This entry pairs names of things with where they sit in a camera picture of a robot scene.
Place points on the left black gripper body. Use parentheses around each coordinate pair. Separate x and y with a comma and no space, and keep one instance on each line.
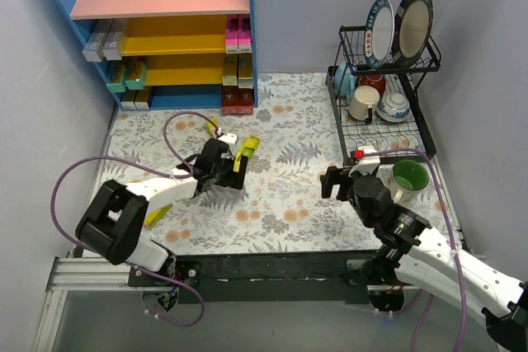
(238,176)

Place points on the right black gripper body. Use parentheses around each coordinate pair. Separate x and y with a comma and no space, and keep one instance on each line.
(341,184)

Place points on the yellow toothpaste box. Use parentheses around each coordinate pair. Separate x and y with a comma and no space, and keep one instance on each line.
(213,127)
(248,148)
(153,218)

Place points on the yellow toothpaste box front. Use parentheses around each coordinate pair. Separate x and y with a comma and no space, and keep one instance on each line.
(153,218)

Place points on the silver blue R.O box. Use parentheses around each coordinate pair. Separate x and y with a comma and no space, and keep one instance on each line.
(245,72)

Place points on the silver purple toothpaste box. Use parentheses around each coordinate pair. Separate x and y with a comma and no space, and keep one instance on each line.
(127,100)

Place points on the pink toothpaste box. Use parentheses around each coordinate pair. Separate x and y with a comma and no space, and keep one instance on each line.
(231,34)
(244,34)

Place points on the plain silver toothpaste box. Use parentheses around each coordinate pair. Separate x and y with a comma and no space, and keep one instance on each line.
(93,49)

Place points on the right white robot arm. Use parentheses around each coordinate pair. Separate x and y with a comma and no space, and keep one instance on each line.
(414,252)

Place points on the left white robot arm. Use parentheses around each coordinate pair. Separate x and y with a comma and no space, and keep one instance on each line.
(113,223)

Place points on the blue shelf with coloured boards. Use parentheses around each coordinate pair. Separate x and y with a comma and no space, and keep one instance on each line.
(183,40)

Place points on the green mug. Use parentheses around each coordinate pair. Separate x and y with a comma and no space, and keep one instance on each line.
(406,180)

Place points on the floral table mat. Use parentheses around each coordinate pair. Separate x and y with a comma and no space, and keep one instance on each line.
(280,206)

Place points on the blue and white bowl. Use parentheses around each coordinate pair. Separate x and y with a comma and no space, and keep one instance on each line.
(393,107)

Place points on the light blue cup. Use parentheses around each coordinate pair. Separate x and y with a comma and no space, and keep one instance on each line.
(344,82)

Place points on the red ceramic bowl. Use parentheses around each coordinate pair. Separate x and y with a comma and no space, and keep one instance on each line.
(376,81)

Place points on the white plate with green rim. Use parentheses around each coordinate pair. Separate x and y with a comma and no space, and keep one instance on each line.
(379,33)

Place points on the dark rimmed grey plate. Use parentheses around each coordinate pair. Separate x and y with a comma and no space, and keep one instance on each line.
(412,28)

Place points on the cream mug with dark handle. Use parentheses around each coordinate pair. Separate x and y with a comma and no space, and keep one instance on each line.
(364,103)

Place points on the black wire dish rack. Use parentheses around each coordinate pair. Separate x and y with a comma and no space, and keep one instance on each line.
(381,134)

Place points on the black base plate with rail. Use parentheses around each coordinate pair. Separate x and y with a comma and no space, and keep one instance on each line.
(348,276)

